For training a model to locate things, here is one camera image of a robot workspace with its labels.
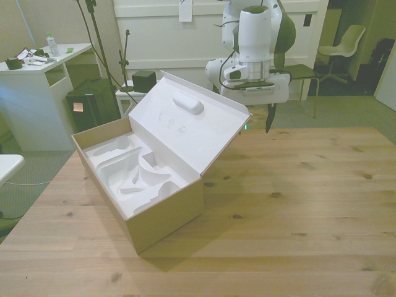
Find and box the small white side table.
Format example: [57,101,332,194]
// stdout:
[114,79,161,118]

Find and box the black tripod pole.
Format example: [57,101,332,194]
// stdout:
[85,0,122,120]

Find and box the white paper sheet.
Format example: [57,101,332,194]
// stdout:
[178,0,193,23]

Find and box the white desk cabinet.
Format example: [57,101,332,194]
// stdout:
[0,43,93,152]

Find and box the black stand with round base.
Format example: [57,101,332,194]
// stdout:
[118,28,136,93]

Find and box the white molded box insert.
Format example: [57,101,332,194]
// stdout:
[84,132,189,218]

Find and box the small black pouch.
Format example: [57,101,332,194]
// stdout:
[5,57,23,71]

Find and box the white rounded table edge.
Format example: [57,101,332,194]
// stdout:
[0,153,25,187]

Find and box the clear plastic bottle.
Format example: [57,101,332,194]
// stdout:
[46,32,59,58]

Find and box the white and red gadget pile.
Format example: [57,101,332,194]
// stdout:
[17,48,56,66]

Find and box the black bag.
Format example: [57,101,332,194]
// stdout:
[369,38,396,68]

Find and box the brown cardboard box with lid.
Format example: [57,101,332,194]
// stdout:
[71,69,253,256]

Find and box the dark green chair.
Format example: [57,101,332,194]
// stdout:
[274,12,320,119]

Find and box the black cube speaker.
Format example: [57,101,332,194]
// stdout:
[131,70,156,93]

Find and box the white swivel chair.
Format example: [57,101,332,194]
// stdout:
[317,24,366,85]

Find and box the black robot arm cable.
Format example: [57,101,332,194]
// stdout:
[213,19,241,93]

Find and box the black equipment case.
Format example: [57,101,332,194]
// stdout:
[65,79,122,132]

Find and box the thin black hanging cable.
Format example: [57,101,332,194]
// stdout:
[75,0,139,105]

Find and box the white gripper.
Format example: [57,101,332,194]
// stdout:
[221,73,291,134]

